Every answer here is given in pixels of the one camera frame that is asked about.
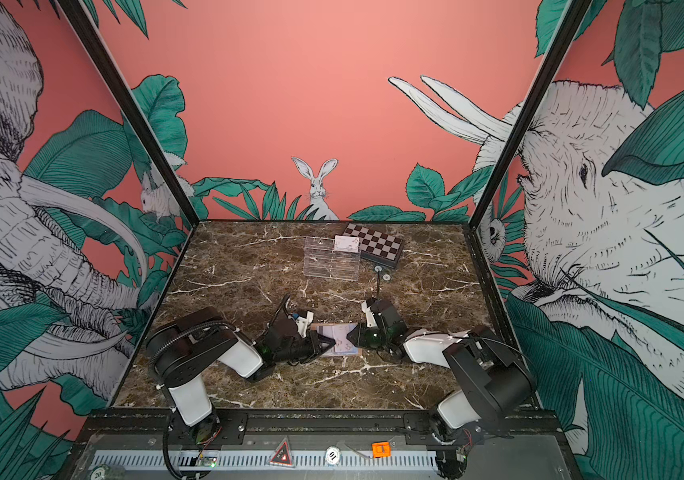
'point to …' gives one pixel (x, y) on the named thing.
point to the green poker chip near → (386, 277)
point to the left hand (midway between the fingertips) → (339, 342)
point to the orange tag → (381, 449)
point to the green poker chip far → (378, 268)
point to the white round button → (333, 454)
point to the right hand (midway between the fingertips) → (346, 335)
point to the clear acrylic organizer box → (322, 260)
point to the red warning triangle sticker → (283, 455)
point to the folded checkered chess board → (376, 247)
